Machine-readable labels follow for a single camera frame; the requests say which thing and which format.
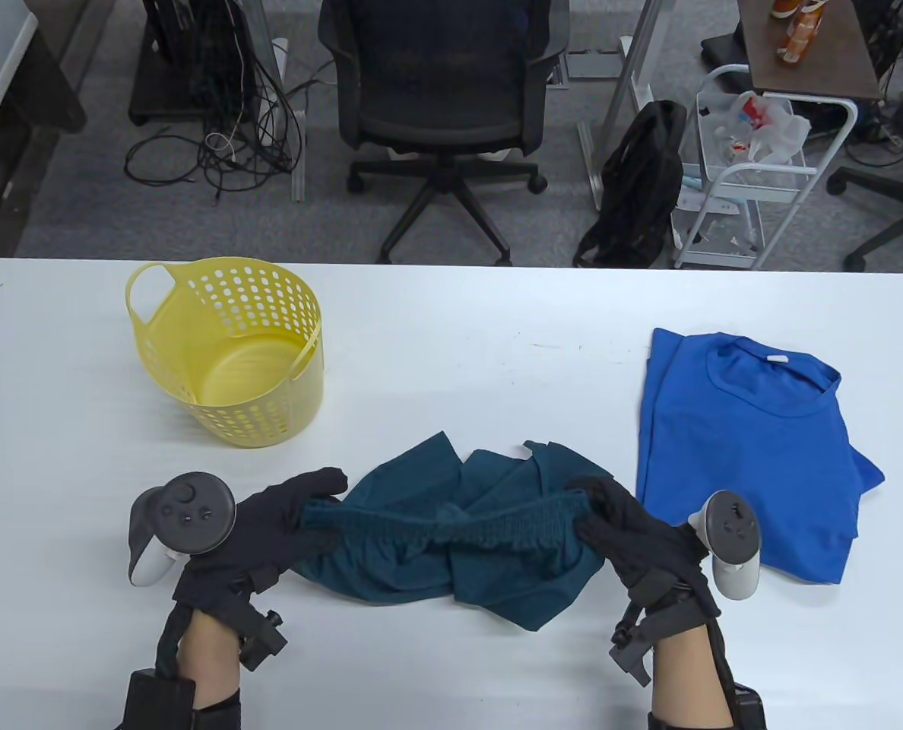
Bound white desk with dark side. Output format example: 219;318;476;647
0;0;87;256

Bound white rolling cart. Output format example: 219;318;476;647
672;65;859;271

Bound black box with arm strap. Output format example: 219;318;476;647
121;669;243;730

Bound brown wooden side table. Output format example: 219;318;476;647
737;0;882;101

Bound blue shirt clothes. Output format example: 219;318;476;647
635;328;863;585

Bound black computer tower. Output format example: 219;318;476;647
144;0;258;122

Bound black flat stand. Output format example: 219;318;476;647
701;34;749;65

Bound grey handheld controller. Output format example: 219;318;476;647
127;473;237;588
687;490;762;601

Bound grey metal desk leg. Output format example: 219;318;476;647
258;0;308;202

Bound dark teal clothes garment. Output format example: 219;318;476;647
296;431;613;632

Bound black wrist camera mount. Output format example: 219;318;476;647
223;593;289;671
610;601;695;687

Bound tangle of black cables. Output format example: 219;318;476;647
851;0;903;145
125;0;308;206

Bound black backpack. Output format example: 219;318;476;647
573;99;688;268

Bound black mesh office chair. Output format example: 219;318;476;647
318;0;570;267

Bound blue towel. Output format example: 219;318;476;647
851;445;886;503

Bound white metal desk leg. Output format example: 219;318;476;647
577;0;676;212

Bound black device with arm strap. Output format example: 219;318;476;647
648;683;768;730

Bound black office chair base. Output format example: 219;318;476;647
828;76;903;273

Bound yellow plastic laundry basket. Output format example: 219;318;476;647
125;257;323;449

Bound person's right forearm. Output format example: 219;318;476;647
649;624;733;727

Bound person's right hand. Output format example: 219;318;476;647
566;477;722;621

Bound white plastic bag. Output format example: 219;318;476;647
699;90;812;168

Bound grey floor plate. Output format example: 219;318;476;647
566;49;623;81

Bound black cable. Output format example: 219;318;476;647
706;620;737;693

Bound person's left forearm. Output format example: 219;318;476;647
176;608;241;708

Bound person's left hand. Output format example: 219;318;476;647
172;467;350;617

